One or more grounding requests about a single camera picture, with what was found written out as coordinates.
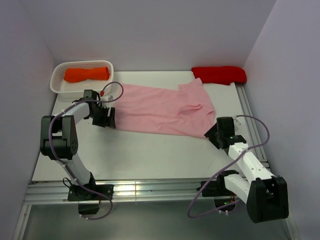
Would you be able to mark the pink t shirt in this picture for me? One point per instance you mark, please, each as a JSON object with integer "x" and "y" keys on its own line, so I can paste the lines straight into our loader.
{"x": 186, "y": 111}

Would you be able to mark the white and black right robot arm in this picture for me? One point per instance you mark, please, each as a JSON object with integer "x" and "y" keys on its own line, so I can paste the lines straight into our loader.
{"x": 265, "y": 195}

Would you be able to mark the aluminium front rail frame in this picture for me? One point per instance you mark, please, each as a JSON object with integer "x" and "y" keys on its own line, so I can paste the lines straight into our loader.
{"x": 143, "y": 210}

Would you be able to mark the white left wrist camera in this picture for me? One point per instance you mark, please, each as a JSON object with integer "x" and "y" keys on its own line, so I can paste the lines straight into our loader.
{"x": 107, "y": 98}

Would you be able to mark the rolled orange t shirt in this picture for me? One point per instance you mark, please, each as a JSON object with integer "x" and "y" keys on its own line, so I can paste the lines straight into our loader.
{"x": 76, "y": 75}

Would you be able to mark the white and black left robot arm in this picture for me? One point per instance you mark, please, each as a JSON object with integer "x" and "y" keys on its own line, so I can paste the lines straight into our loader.
{"x": 59, "y": 142}

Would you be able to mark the folded red t shirt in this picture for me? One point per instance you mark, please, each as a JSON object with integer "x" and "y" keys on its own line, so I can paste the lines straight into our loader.
{"x": 222, "y": 75}

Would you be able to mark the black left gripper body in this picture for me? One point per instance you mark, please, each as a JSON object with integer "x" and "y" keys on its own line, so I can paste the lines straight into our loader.
{"x": 100, "y": 117}

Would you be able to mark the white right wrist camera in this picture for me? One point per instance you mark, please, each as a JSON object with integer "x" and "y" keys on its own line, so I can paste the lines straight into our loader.
{"x": 236, "y": 121}

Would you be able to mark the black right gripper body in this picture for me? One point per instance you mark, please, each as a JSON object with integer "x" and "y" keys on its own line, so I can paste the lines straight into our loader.
{"x": 214, "y": 135}

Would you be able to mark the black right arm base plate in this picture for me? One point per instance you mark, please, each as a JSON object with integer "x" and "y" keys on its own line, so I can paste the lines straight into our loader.
{"x": 210, "y": 188}

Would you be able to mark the white perforated plastic basket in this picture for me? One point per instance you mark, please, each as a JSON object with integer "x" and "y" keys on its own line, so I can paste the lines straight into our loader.
{"x": 66, "y": 89}

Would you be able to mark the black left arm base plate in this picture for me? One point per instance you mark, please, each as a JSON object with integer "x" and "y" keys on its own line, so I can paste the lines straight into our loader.
{"x": 78, "y": 194}

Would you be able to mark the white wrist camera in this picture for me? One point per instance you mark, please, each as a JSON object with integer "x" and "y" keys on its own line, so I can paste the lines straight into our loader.
{"x": 236, "y": 121}
{"x": 107, "y": 98}

